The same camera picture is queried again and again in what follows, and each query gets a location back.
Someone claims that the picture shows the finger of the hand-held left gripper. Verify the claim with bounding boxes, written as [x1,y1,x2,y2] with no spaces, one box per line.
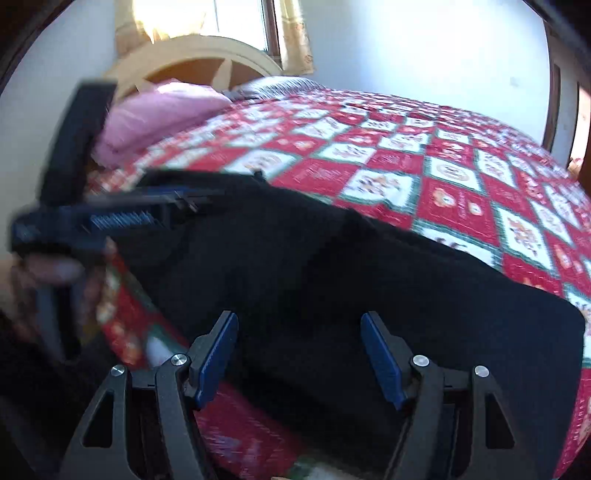
[106,188,227,213]
[90,209,174,237]

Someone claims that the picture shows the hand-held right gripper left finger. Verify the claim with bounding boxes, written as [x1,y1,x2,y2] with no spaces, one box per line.
[59,310,241,480]

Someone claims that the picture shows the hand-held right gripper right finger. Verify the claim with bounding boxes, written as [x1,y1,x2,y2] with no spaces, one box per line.
[360,311,536,480]

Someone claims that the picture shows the black pants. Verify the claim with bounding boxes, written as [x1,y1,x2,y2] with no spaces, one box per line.
[106,168,587,480]

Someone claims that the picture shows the person's left hand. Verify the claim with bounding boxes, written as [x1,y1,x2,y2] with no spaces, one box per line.
[0,251,114,340]

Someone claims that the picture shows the folded pink blanket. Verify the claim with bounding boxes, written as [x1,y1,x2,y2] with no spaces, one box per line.
[92,78,229,169]

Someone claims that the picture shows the wide yellow patterned curtain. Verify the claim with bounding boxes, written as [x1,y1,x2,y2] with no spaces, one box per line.
[115,0,158,56]

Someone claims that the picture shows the striped pillow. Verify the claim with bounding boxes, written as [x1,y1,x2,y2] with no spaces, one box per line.
[222,76,324,102]

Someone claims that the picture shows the cream wooden headboard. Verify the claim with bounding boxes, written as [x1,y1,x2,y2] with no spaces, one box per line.
[104,34,284,100]

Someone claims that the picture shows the window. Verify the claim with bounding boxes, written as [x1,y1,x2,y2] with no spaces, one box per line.
[131,0,282,61]

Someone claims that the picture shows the narrow yellow patterned curtain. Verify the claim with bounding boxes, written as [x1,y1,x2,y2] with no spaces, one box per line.
[277,0,315,77]

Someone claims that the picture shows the red printed bedspread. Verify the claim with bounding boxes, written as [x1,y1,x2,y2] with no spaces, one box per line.
[85,85,591,480]

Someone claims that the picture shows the brown door frame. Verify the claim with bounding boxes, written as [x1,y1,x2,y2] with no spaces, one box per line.
[543,21,562,154]

